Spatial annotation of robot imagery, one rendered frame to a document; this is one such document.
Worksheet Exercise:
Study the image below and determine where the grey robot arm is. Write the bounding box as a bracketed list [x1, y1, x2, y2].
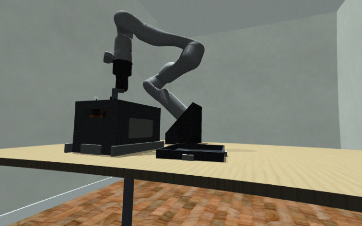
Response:
[114, 11, 205, 119]

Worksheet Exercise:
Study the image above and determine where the grey bottle crate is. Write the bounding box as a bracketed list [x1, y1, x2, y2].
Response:
[72, 99, 161, 155]

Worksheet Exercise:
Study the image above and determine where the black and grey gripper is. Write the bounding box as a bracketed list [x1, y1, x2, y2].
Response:
[104, 48, 133, 100]

